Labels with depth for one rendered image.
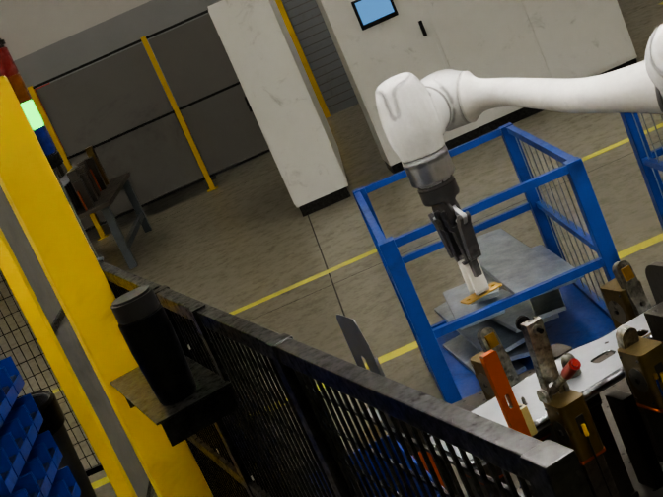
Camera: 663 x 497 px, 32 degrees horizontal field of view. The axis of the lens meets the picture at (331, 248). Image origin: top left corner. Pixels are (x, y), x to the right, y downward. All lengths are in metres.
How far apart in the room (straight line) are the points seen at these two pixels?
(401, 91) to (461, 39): 8.17
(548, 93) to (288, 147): 8.12
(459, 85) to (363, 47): 7.92
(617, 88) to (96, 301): 1.14
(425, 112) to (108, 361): 0.86
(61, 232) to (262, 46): 7.73
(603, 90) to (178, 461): 1.21
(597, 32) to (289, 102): 2.78
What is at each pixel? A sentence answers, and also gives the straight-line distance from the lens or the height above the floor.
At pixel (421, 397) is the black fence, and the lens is 1.10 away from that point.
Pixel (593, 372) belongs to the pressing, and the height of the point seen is 1.00.
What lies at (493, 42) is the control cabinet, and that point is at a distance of 10.37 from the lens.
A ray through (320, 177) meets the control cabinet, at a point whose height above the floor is 0.27.
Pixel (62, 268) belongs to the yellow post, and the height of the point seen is 1.60.
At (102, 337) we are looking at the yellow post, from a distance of 2.48.
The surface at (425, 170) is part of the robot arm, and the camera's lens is 2.17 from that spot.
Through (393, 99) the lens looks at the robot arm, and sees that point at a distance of 2.15.
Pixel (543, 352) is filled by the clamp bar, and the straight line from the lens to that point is 2.18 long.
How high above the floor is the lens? 1.95
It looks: 13 degrees down
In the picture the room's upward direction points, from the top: 24 degrees counter-clockwise
